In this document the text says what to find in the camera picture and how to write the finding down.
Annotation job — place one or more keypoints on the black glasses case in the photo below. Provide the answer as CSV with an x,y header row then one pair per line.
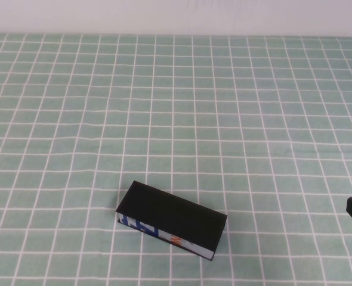
x,y
170,213

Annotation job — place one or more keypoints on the green white checked tablecloth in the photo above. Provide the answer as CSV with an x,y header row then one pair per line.
x,y
104,119

